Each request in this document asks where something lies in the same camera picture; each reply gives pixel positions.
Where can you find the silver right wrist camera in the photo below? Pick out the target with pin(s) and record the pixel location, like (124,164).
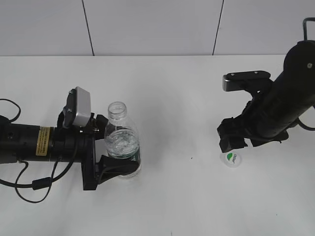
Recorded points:
(250,81)

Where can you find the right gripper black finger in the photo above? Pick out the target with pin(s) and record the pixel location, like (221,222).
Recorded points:
(231,143)

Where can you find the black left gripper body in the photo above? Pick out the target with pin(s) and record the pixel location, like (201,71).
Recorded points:
(76,144)

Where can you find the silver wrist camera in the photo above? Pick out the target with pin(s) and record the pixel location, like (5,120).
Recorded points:
(250,81)
(77,110)

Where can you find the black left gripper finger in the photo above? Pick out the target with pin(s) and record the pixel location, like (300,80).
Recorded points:
(99,125)
(108,168)

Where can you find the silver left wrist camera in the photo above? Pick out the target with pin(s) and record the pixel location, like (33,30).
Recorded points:
(77,110)

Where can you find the clear water bottle green label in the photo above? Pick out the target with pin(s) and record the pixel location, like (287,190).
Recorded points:
(121,137)

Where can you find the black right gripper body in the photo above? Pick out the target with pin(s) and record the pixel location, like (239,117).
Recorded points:
(240,127)

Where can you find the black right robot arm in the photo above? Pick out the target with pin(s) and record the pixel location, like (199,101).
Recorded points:
(276,105)

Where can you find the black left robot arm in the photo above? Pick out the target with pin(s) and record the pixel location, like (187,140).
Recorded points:
(22,142)

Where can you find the white bottle cap green logo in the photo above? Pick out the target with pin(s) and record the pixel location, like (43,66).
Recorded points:
(231,159)

